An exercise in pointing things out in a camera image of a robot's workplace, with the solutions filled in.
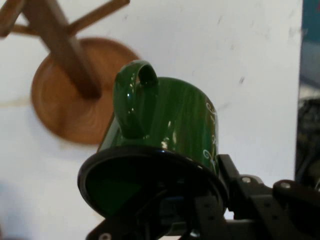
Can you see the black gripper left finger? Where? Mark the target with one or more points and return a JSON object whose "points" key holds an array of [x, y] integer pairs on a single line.
{"points": [[207, 215]]}

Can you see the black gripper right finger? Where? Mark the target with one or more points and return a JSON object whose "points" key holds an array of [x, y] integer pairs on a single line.
{"points": [[265, 207]]}

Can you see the green enamel mug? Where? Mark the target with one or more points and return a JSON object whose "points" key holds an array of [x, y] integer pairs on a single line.
{"points": [[175, 117]]}

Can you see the wooden mug tree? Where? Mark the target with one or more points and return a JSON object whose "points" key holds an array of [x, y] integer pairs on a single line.
{"points": [[65, 100]]}

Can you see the teal foam mat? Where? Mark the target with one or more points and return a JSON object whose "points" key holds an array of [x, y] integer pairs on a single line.
{"points": [[311, 20]]}

